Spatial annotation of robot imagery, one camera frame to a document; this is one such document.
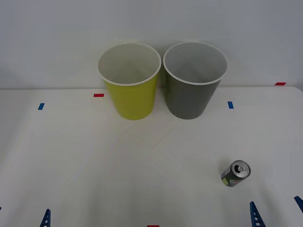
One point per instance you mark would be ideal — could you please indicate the dark grey drink can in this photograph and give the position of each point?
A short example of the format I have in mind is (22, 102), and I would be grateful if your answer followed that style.
(230, 177)

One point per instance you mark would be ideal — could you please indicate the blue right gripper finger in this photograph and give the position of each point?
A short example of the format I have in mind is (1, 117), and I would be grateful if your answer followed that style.
(255, 216)
(300, 201)

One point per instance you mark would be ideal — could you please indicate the yellow-green plastic waste bin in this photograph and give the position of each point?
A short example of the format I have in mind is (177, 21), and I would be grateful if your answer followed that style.
(132, 101)

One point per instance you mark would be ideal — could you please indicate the grey plastic waste bin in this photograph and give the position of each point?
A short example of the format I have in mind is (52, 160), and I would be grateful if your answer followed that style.
(189, 99)

